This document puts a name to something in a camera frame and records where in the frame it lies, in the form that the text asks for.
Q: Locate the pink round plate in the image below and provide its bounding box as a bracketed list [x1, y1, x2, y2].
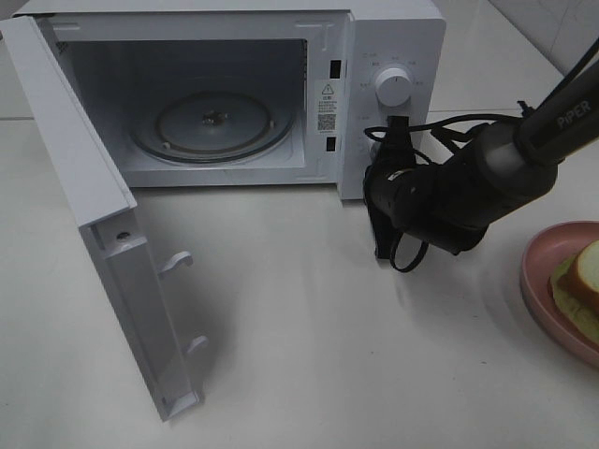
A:
[519, 221, 598, 368]

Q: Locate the white microwave oven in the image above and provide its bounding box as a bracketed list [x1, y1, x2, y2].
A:
[11, 1, 446, 200]

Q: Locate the warning label with QR code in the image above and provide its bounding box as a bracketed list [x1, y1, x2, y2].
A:
[314, 79, 340, 135]

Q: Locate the upper white microwave knob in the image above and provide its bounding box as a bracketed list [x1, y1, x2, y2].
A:
[374, 66, 414, 108]

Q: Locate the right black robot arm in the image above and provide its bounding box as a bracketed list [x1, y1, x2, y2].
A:
[363, 43, 598, 272]

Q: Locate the glass microwave turntable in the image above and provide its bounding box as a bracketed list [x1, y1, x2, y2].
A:
[131, 90, 295, 165]

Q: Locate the white microwave door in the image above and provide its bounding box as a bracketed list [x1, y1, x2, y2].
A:
[1, 16, 207, 421]

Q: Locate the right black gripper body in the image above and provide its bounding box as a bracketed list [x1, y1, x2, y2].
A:
[363, 116, 419, 260]

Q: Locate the white bread slice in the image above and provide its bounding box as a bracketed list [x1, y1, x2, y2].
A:
[560, 240, 598, 309]

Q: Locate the green lettuce leaf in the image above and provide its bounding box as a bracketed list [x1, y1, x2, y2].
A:
[553, 257, 598, 316]

